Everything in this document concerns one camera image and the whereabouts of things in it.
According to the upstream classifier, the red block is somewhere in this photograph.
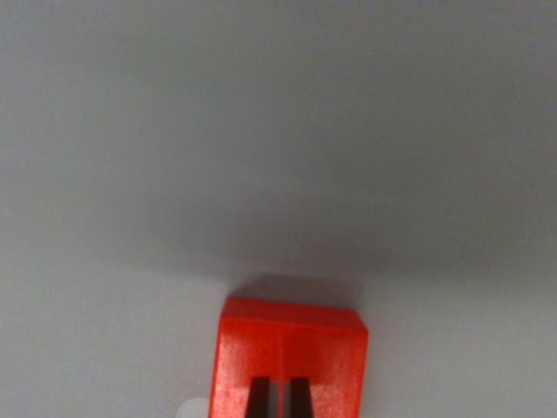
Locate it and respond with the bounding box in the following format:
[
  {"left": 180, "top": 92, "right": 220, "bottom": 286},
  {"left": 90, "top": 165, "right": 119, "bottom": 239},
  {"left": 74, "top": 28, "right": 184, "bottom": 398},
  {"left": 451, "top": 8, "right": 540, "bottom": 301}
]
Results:
[{"left": 207, "top": 296, "right": 370, "bottom": 418}]

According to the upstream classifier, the white plastic tray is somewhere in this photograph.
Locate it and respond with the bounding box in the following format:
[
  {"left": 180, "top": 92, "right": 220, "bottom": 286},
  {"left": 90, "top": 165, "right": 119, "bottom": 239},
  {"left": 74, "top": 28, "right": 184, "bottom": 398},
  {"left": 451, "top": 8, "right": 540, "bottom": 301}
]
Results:
[{"left": 0, "top": 0, "right": 557, "bottom": 418}]

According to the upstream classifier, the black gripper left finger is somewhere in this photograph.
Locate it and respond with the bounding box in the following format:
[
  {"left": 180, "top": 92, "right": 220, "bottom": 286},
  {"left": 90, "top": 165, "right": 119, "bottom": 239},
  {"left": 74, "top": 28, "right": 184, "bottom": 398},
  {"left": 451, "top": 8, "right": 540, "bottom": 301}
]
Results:
[{"left": 245, "top": 376, "right": 272, "bottom": 418}]

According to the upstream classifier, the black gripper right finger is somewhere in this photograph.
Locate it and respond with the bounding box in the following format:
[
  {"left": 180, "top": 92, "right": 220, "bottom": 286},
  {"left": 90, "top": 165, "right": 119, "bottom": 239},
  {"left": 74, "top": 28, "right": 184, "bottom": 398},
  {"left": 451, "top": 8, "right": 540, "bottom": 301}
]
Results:
[{"left": 288, "top": 376, "right": 316, "bottom": 418}]

